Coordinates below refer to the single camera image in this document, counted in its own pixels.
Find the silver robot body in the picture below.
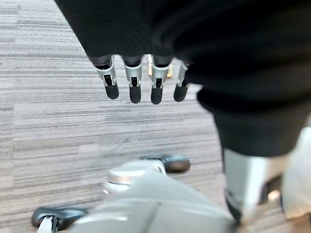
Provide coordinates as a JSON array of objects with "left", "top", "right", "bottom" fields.
[{"left": 281, "top": 125, "right": 311, "bottom": 220}]

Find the silver robot leg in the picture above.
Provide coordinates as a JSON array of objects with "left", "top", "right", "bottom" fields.
[
  {"left": 37, "top": 215, "right": 60, "bottom": 233},
  {"left": 69, "top": 159, "right": 235, "bottom": 233}
]

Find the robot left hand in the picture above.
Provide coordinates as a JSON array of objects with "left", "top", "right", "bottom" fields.
[{"left": 54, "top": 0, "right": 311, "bottom": 225}]

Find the dark robot foot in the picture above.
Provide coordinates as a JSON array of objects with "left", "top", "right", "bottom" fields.
[
  {"left": 142, "top": 154, "right": 191, "bottom": 174},
  {"left": 31, "top": 206, "right": 89, "bottom": 231}
]

